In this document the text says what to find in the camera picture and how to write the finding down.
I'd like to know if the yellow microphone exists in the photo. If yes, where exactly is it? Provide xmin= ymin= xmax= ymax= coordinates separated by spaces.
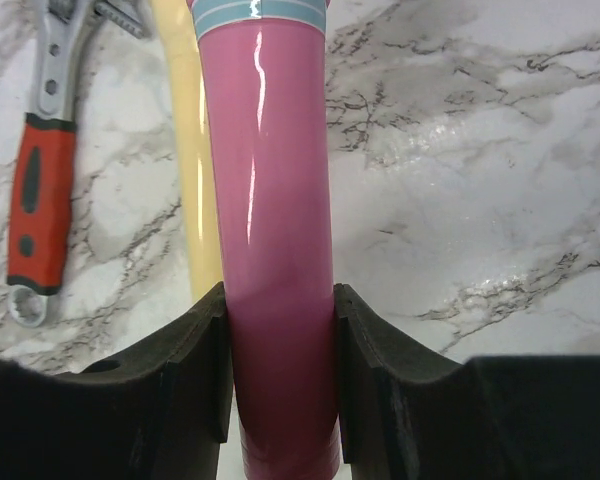
xmin=150 ymin=0 xmax=222 ymax=301

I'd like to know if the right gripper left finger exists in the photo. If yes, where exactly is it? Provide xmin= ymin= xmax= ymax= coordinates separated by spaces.
xmin=0 ymin=285 xmax=230 ymax=479

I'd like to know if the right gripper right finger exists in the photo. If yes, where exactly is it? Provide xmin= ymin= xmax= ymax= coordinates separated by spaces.
xmin=334 ymin=284 xmax=600 ymax=479

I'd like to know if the pink microphone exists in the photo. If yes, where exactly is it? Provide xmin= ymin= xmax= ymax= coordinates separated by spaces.
xmin=191 ymin=1 xmax=339 ymax=479

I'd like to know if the red-handled adjustable wrench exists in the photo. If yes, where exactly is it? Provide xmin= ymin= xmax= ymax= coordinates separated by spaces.
xmin=6 ymin=1 xmax=147 ymax=328

